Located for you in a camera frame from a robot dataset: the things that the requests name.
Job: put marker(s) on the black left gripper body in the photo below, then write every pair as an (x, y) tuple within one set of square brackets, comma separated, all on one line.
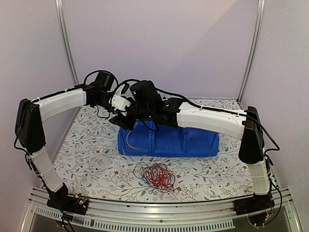
[(108, 105)]

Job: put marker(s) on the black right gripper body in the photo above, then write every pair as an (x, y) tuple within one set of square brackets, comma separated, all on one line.
[(123, 122)]

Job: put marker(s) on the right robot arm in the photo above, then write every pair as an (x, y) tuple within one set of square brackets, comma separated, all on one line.
[(142, 102)]

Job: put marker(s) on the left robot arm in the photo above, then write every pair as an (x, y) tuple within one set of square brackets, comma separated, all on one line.
[(32, 113)]

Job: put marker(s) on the blue plastic bin far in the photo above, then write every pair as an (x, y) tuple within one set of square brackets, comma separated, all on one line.
[(137, 142)]

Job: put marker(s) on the floral tablecloth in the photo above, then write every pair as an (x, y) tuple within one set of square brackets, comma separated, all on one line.
[(89, 163)]

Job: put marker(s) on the blue plastic bin near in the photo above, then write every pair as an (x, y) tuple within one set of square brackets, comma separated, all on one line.
[(198, 143)]

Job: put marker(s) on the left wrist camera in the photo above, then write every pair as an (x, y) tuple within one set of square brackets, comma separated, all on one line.
[(119, 102)]

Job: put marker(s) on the left aluminium corner post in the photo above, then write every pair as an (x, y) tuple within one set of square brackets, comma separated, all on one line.
[(65, 40)]

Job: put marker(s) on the aluminium corner post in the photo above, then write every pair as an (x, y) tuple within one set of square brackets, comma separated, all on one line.
[(65, 40), (253, 48)]

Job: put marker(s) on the aluminium front rail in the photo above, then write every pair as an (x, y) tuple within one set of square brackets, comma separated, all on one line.
[(112, 216)]

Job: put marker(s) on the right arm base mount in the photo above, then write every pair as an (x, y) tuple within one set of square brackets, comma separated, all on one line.
[(257, 208)]

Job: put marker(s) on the right aluminium corner post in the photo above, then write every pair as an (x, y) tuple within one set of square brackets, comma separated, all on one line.
[(253, 48)]

